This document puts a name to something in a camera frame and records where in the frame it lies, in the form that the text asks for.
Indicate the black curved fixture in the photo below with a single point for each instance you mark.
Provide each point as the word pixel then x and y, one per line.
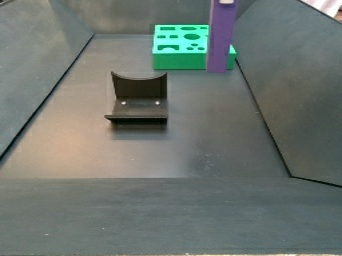
pixel 140 98

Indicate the purple arch block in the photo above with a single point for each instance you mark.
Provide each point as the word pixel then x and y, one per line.
pixel 222 22

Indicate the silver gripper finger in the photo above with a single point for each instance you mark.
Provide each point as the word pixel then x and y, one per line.
pixel 226 1

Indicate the green shape sorter block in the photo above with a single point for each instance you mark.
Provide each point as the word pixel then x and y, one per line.
pixel 179 46

